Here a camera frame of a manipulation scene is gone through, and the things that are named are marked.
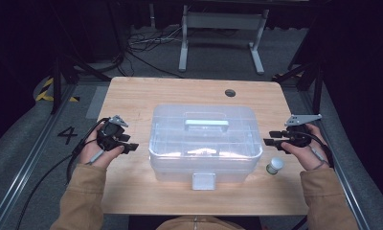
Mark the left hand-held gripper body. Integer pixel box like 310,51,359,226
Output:
97,114,130,152

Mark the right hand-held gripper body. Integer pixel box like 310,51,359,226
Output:
283,113,323,149

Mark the clear plastic storage box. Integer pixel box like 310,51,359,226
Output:
147,103,264,192

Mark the person's left hand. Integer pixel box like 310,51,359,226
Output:
79,123,125,170

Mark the person's right hand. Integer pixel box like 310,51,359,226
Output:
281,124,330,172

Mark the black metal stand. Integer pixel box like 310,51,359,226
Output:
49,0,113,115
271,58,326,115

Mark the yellow black hazard tape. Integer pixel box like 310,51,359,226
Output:
34,77,80,104

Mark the person's tan jacket torso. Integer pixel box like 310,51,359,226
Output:
155,215,245,230

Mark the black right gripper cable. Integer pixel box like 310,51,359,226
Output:
290,129,336,230

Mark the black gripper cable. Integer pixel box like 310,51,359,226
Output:
290,129,336,230
15,117,111,230

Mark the aluminium floor rail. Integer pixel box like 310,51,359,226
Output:
0,83,78,230
298,89,372,230

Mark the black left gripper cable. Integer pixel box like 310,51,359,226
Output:
15,117,111,230

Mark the bundle of floor cables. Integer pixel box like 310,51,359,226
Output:
124,24,185,80

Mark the white metal desk frame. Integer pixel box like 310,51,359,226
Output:
178,4,270,76

